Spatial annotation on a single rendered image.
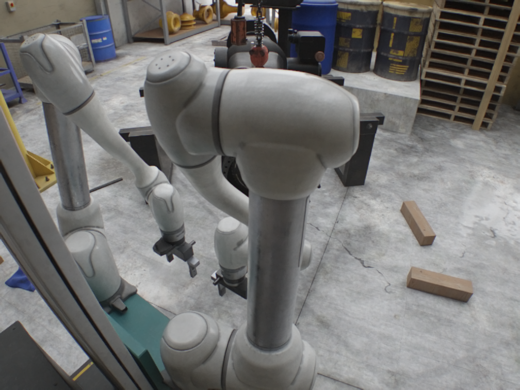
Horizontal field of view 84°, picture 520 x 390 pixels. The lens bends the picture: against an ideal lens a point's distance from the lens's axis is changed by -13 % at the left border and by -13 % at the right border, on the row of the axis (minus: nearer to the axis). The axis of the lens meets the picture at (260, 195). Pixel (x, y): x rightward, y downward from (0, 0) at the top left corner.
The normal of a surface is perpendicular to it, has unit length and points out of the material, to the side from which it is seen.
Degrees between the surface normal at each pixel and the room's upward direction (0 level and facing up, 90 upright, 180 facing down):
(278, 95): 40
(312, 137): 80
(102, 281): 88
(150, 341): 0
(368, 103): 90
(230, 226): 8
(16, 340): 0
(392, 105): 90
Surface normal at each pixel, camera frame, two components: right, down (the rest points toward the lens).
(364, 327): 0.00, -0.79
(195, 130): -0.28, 0.70
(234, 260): -0.10, 0.64
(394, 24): -0.72, 0.43
